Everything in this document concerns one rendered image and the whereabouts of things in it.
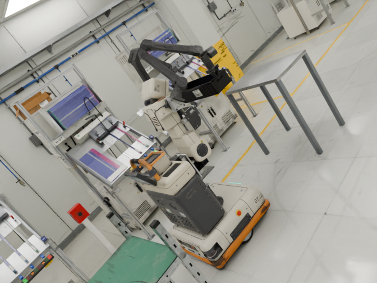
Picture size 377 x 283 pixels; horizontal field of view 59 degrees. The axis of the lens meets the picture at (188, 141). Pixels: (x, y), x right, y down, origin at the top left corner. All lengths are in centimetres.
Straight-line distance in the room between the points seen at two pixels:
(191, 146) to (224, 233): 69
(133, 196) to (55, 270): 107
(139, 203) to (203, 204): 160
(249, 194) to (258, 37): 599
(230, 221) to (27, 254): 181
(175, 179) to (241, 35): 589
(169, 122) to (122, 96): 335
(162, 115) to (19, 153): 315
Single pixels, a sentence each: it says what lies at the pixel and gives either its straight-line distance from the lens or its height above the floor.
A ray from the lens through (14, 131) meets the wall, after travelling 525.
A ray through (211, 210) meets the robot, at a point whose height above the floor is 41.
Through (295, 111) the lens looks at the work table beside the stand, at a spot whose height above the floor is 47.
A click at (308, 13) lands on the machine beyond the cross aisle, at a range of 701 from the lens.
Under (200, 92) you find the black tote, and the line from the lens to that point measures 265.
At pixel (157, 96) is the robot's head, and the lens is 246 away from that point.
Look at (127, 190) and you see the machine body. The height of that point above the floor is 47.
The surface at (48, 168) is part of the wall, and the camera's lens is 528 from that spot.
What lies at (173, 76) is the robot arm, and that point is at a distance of 241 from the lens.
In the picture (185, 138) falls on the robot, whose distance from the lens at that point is 252.
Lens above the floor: 159
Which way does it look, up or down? 17 degrees down
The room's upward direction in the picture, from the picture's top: 36 degrees counter-clockwise
